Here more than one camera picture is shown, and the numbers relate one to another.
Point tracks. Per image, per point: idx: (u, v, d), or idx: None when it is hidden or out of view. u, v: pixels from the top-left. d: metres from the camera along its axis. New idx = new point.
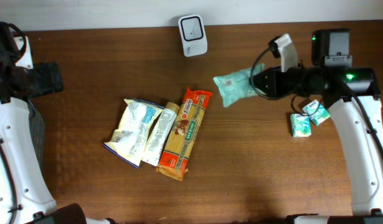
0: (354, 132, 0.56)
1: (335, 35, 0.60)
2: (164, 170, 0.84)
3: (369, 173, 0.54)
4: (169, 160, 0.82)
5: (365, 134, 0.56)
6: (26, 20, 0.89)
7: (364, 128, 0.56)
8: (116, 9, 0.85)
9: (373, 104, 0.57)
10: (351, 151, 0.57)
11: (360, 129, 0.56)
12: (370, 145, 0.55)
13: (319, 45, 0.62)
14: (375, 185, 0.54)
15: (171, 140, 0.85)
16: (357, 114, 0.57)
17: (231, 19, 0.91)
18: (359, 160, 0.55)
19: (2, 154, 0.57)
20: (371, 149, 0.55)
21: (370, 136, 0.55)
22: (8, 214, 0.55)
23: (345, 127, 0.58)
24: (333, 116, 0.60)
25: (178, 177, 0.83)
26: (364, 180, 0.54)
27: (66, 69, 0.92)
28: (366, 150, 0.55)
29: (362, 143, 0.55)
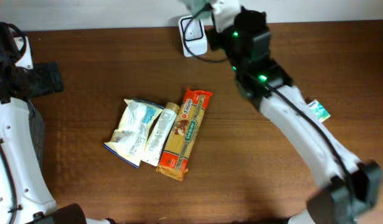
0: (288, 122, 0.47)
1: (254, 32, 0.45)
2: (164, 170, 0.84)
3: (314, 148, 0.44)
4: (169, 160, 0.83)
5: (297, 118, 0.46)
6: (26, 20, 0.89)
7: (292, 111, 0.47)
8: (116, 9, 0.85)
9: (291, 95, 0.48)
10: (301, 144, 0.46)
11: (288, 115, 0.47)
12: (304, 126, 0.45)
13: (235, 44, 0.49)
14: (328, 159, 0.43)
15: (171, 140, 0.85)
16: (280, 101, 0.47)
17: None
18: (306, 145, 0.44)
19: (2, 154, 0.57)
20: (312, 132, 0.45)
21: (293, 116, 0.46)
22: (8, 214, 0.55)
23: (283, 121, 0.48)
24: (269, 114, 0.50)
25: (178, 177, 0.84)
26: (319, 160, 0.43)
27: (66, 69, 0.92)
28: (305, 134, 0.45)
29: (300, 129, 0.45)
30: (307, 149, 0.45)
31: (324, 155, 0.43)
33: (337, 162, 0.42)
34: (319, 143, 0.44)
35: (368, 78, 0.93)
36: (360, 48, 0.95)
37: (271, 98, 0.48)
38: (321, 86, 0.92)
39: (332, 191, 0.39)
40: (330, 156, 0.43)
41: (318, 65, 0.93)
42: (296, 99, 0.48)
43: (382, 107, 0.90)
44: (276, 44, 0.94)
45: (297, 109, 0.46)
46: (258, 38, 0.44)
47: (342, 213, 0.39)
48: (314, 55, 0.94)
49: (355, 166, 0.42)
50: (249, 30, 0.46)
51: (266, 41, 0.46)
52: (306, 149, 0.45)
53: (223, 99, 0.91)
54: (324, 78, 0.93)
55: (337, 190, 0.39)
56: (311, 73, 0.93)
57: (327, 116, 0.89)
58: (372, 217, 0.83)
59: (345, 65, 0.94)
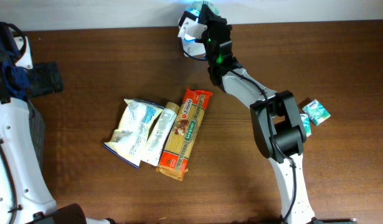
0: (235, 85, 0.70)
1: (220, 39, 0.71)
2: (164, 170, 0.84)
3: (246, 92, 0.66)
4: (169, 160, 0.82)
5: (240, 81, 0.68)
6: (25, 20, 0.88)
7: (235, 76, 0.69)
8: (116, 9, 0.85)
9: (240, 71, 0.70)
10: (245, 97, 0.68)
11: (233, 78, 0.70)
12: (242, 82, 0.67)
13: (210, 46, 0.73)
14: (256, 96, 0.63)
15: (171, 140, 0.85)
16: (231, 73, 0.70)
17: (231, 19, 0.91)
18: (243, 91, 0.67)
19: (2, 154, 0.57)
20: (248, 86, 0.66)
21: (236, 78, 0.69)
22: (8, 214, 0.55)
23: (233, 86, 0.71)
24: (226, 86, 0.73)
25: (178, 177, 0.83)
26: (251, 99, 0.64)
27: (65, 69, 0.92)
28: (241, 85, 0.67)
29: (240, 86, 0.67)
30: (246, 97, 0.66)
31: (254, 94, 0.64)
33: (262, 94, 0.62)
34: (250, 89, 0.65)
35: (368, 78, 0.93)
36: (360, 48, 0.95)
37: (226, 75, 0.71)
38: (321, 85, 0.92)
39: (254, 107, 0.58)
40: (259, 92, 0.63)
41: (319, 65, 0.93)
42: (241, 72, 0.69)
43: (382, 107, 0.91)
44: (276, 43, 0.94)
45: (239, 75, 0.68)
46: (222, 45, 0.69)
47: (263, 122, 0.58)
48: (314, 54, 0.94)
49: (274, 95, 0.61)
50: (217, 39, 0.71)
51: (228, 46, 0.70)
52: (246, 98, 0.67)
53: (223, 99, 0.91)
54: (324, 78, 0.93)
55: (258, 106, 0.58)
56: (312, 73, 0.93)
57: (327, 116, 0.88)
58: (372, 217, 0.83)
59: (345, 65, 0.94)
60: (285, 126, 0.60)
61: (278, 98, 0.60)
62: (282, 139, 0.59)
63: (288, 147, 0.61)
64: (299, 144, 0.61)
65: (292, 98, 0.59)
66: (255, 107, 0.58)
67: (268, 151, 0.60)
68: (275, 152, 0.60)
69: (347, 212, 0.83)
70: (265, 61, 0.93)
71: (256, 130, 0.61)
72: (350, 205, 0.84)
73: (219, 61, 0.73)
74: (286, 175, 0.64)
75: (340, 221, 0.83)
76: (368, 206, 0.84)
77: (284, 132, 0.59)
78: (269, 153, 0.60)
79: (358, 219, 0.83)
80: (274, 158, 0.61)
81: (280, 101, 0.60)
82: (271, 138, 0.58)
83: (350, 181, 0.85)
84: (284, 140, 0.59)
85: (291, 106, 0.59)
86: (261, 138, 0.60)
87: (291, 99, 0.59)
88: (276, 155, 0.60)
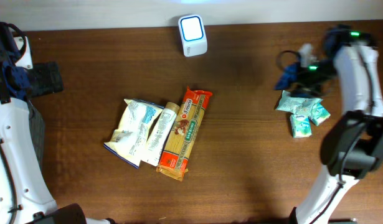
0: (350, 70, 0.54)
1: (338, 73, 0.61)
2: (164, 170, 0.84)
3: (358, 86, 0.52)
4: (169, 160, 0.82)
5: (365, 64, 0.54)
6: (27, 20, 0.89)
7: (373, 55, 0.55)
8: (116, 9, 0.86)
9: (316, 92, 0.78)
10: (355, 89, 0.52)
11: (367, 50, 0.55)
12: (363, 74, 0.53)
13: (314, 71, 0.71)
14: (362, 101, 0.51)
15: (171, 140, 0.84)
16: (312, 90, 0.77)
17: (230, 18, 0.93)
18: (353, 83, 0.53)
19: (2, 154, 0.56)
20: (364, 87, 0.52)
21: (357, 63, 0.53)
22: (8, 214, 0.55)
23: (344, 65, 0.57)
24: (339, 65, 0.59)
25: (178, 177, 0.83)
26: (354, 101, 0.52)
27: (66, 69, 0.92)
28: (361, 72, 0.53)
29: (355, 74, 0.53)
30: (352, 86, 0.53)
31: (363, 96, 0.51)
33: (372, 107, 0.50)
34: (363, 86, 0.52)
35: None
36: None
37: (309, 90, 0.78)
38: None
39: (350, 114, 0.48)
40: (368, 98, 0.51)
41: None
42: (367, 56, 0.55)
43: None
44: (276, 43, 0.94)
45: (365, 61, 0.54)
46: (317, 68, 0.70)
47: (345, 137, 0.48)
48: None
49: None
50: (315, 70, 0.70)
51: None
52: (352, 89, 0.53)
53: (223, 99, 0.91)
54: None
55: (355, 116, 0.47)
56: None
57: (327, 116, 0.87)
58: (372, 217, 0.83)
59: None
60: (365, 146, 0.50)
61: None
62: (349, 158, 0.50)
63: (352, 164, 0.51)
64: (364, 172, 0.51)
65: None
66: (352, 117, 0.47)
67: (328, 158, 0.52)
68: (336, 165, 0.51)
69: (347, 212, 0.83)
70: (265, 61, 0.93)
71: (333, 134, 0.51)
72: (350, 205, 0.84)
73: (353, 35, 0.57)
74: (327, 187, 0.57)
75: (340, 221, 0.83)
76: (368, 206, 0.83)
77: (359, 153, 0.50)
78: (327, 160, 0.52)
79: (358, 219, 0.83)
80: (330, 169, 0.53)
81: (377, 122, 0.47)
82: (339, 153, 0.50)
83: None
84: (352, 162, 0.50)
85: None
86: (329, 147, 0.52)
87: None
88: (334, 168, 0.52)
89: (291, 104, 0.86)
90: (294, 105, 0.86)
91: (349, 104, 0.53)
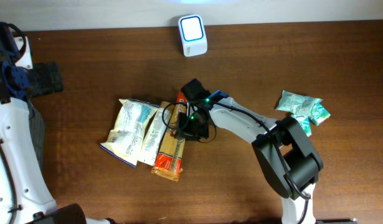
0: (223, 119, 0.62)
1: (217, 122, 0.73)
2: (159, 171, 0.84)
3: (241, 122, 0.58)
4: (164, 162, 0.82)
5: (232, 111, 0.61)
6: (27, 20, 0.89)
7: (232, 102, 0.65)
8: (116, 9, 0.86)
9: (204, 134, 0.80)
10: (241, 131, 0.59)
11: (228, 102, 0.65)
12: (237, 114, 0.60)
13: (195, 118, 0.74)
14: (253, 129, 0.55)
15: (166, 142, 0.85)
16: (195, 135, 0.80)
17: (230, 19, 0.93)
18: (236, 127, 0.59)
19: (1, 154, 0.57)
20: (246, 119, 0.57)
21: (226, 111, 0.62)
22: (8, 214, 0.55)
23: (223, 121, 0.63)
24: (218, 121, 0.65)
25: (174, 178, 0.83)
26: (249, 133, 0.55)
27: (66, 69, 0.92)
28: (233, 114, 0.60)
29: (231, 117, 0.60)
30: (238, 130, 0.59)
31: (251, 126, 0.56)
33: (262, 126, 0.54)
34: (245, 121, 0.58)
35: (366, 78, 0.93)
36: (359, 49, 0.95)
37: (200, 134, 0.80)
38: (321, 86, 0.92)
39: (260, 144, 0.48)
40: (256, 123, 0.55)
41: (318, 66, 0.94)
42: (229, 103, 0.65)
43: (382, 107, 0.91)
44: (276, 43, 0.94)
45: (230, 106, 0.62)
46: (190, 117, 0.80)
47: (275, 162, 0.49)
48: (313, 54, 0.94)
49: (276, 124, 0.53)
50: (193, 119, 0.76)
51: (288, 120, 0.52)
52: (241, 132, 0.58)
53: None
54: (324, 78, 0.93)
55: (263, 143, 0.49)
56: (312, 73, 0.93)
57: (327, 116, 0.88)
58: (372, 217, 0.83)
59: (344, 65, 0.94)
60: (294, 155, 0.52)
61: (281, 124, 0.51)
62: (297, 176, 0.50)
63: (303, 178, 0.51)
64: (314, 173, 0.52)
65: (296, 124, 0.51)
66: (261, 145, 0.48)
67: (286, 191, 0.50)
68: (294, 191, 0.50)
69: (347, 212, 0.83)
70: (265, 61, 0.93)
71: (266, 168, 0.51)
72: (350, 205, 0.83)
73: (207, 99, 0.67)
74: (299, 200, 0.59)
75: (340, 221, 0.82)
76: (368, 206, 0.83)
77: (297, 165, 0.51)
78: (287, 194, 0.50)
79: (358, 219, 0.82)
80: (294, 196, 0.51)
81: (284, 129, 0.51)
82: (286, 179, 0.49)
83: (350, 180, 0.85)
84: (301, 175, 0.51)
85: (299, 135, 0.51)
86: (275, 179, 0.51)
87: (296, 126, 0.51)
88: (296, 194, 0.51)
89: (291, 104, 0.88)
90: (294, 105, 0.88)
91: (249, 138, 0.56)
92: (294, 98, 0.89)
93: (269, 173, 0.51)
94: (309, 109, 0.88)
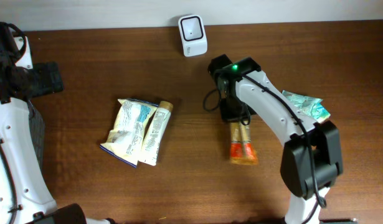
0: (251, 96, 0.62)
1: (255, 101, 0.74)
2: (240, 160, 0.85)
3: (274, 111, 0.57)
4: (236, 150, 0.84)
5: (263, 91, 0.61)
6: (27, 20, 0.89)
7: (263, 80, 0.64)
8: (116, 9, 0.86)
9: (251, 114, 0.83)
10: (268, 116, 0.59)
11: (259, 79, 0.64)
12: (268, 96, 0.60)
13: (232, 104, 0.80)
14: (288, 122, 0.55)
15: (233, 133, 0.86)
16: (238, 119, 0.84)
17: (230, 19, 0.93)
18: (266, 110, 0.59)
19: (2, 154, 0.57)
20: (279, 107, 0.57)
21: (258, 91, 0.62)
22: (8, 214, 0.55)
23: (250, 98, 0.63)
24: (241, 95, 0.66)
25: (252, 162, 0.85)
26: (281, 126, 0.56)
27: (66, 68, 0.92)
28: (263, 96, 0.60)
29: (263, 99, 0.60)
30: (265, 114, 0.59)
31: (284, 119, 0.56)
33: (299, 125, 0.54)
34: (278, 107, 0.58)
35: (366, 78, 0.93)
36: (359, 48, 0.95)
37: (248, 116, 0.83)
38: (321, 85, 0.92)
39: (292, 145, 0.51)
40: (291, 119, 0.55)
41: (318, 66, 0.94)
42: (262, 81, 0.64)
43: (382, 107, 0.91)
44: (276, 43, 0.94)
45: (262, 86, 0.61)
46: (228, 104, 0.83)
47: (301, 162, 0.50)
48: (313, 53, 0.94)
49: (313, 126, 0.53)
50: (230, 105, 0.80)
51: (327, 126, 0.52)
52: (268, 115, 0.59)
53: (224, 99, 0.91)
54: (324, 78, 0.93)
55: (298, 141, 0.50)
56: (311, 73, 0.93)
57: (327, 116, 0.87)
58: (372, 217, 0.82)
59: (345, 65, 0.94)
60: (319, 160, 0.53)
61: (317, 128, 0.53)
62: (317, 179, 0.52)
63: (322, 182, 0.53)
64: (333, 179, 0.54)
65: (335, 132, 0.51)
66: (294, 146, 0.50)
67: (301, 190, 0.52)
68: (309, 191, 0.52)
69: (347, 212, 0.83)
70: (265, 61, 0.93)
71: (289, 164, 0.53)
72: (350, 205, 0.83)
73: (234, 67, 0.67)
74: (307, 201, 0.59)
75: (340, 221, 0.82)
76: (368, 206, 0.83)
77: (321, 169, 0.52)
78: (301, 192, 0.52)
79: (358, 219, 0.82)
80: (306, 196, 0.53)
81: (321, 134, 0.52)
82: (304, 179, 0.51)
83: (350, 180, 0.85)
84: (321, 180, 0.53)
85: (333, 142, 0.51)
86: (294, 177, 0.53)
87: (334, 134, 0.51)
88: (310, 195, 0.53)
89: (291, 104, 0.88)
90: (294, 104, 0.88)
91: (276, 129, 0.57)
92: (294, 98, 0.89)
93: (289, 170, 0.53)
94: (309, 109, 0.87)
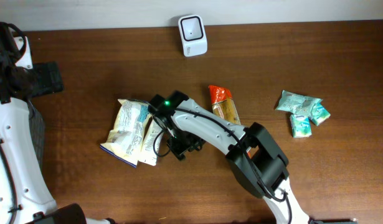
0: (189, 124, 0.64)
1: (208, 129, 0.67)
2: None
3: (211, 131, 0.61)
4: None
5: (195, 117, 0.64)
6: (27, 20, 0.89)
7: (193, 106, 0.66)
8: (116, 9, 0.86)
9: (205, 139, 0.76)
10: (209, 137, 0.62)
11: (190, 106, 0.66)
12: (200, 121, 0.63)
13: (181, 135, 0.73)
14: (223, 138, 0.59)
15: None
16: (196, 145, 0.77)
17: (230, 19, 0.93)
18: (205, 133, 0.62)
19: (2, 154, 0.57)
20: (213, 127, 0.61)
21: (190, 117, 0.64)
22: (8, 214, 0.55)
23: (188, 127, 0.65)
24: (182, 127, 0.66)
25: None
26: (220, 142, 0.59)
27: (65, 69, 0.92)
28: (197, 122, 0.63)
29: (198, 124, 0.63)
30: (206, 136, 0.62)
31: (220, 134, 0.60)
33: (231, 135, 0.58)
34: (211, 127, 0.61)
35: (366, 78, 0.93)
36: (359, 49, 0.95)
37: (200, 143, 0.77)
38: (321, 85, 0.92)
39: (230, 157, 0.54)
40: (225, 133, 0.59)
41: (317, 66, 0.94)
42: (192, 106, 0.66)
43: (382, 107, 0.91)
44: (276, 43, 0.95)
45: (193, 112, 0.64)
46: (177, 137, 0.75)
47: (245, 169, 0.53)
48: (312, 54, 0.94)
49: (244, 131, 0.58)
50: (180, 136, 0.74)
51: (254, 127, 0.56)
52: (208, 138, 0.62)
53: None
54: (324, 78, 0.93)
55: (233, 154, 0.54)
56: (311, 73, 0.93)
57: (327, 116, 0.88)
58: (372, 217, 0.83)
59: (345, 65, 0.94)
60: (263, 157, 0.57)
61: (248, 132, 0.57)
62: (266, 175, 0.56)
63: (272, 176, 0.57)
64: (283, 169, 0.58)
65: (263, 129, 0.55)
66: (231, 157, 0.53)
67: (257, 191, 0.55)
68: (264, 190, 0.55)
69: (347, 212, 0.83)
70: (265, 61, 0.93)
71: (239, 173, 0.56)
72: (350, 205, 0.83)
73: (166, 102, 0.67)
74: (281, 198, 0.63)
75: (340, 221, 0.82)
76: (368, 206, 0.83)
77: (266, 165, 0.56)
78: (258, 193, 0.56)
79: (358, 219, 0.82)
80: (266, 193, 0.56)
81: (252, 137, 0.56)
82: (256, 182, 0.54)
83: (350, 180, 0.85)
84: (269, 174, 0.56)
85: (266, 139, 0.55)
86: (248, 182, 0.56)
87: (263, 132, 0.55)
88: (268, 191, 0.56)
89: (291, 104, 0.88)
90: (294, 104, 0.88)
91: (218, 145, 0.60)
92: (294, 98, 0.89)
93: (241, 178, 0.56)
94: (309, 109, 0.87)
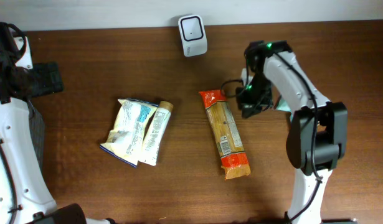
0: (278, 73, 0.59)
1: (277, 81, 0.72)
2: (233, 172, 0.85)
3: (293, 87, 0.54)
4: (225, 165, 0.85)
5: (286, 69, 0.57)
6: (27, 20, 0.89)
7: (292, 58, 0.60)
8: (116, 9, 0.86)
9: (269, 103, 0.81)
10: (288, 93, 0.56)
11: (289, 56, 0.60)
12: (289, 74, 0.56)
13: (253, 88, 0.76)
14: (303, 96, 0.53)
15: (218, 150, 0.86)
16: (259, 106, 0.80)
17: (230, 19, 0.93)
18: (286, 86, 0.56)
19: (2, 154, 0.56)
20: (297, 84, 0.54)
21: (283, 67, 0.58)
22: (8, 214, 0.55)
23: (273, 76, 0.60)
24: (269, 73, 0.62)
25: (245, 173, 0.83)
26: (297, 100, 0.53)
27: (66, 69, 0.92)
28: (286, 74, 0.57)
29: (285, 75, 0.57)
30: (285, 88, 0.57)
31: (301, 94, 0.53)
33: (312, 100, 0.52)
34: (297, 83, 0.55)
35: (366, 78, 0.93)
36: (359, 48, 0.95)
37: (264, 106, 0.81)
38: (321, 85, 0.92)
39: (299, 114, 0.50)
40: (307, 94, 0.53)
41: (317, 65, 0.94)
42: (290, 59, 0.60)
43: (382, 107, 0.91)
44: None
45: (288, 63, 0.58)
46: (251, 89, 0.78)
47: (304, 133, 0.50)
48: (313, 53, 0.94)
49: (325, 104, 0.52)
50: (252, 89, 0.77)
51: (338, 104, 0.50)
52: (286, 93, 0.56)
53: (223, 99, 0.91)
54: (324, 78, 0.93)
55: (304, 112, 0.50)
56: (311, 73, 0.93)
57: None
58: (372, 217, 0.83)
59: (345, 65, 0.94)
60: (324, 137, 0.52)
61: (328, 106, 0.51)
62: (319, 154, 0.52)
63: (322, 159, 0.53)
64: (334, 159, 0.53)
65: (345, 111, 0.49)
66: (301, 114, 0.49)
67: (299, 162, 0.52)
68: (307, 165, 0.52)
69: (347, 212, 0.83)
70: None
71: (294, 135, 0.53)
72: (350, 205, 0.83)
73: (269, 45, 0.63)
74: (308, 186, 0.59)
75: (340, 221, 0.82)
76: (368, 206, 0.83)
77: (322, 145, 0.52)
78: (299, 164, 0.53)
79: (358, 219, 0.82)
80: (304, 170, 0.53)
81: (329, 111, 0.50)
82: (306, 152, 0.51)
83: (350, 180, 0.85)
84: (319, 155, 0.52)
85: (340, 122, 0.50)
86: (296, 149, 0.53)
87: (344, 113, 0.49)
88: (309, 168, 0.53)
89: None
90: None
91: (292, 104, 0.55)
92: None
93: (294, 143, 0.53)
94: None
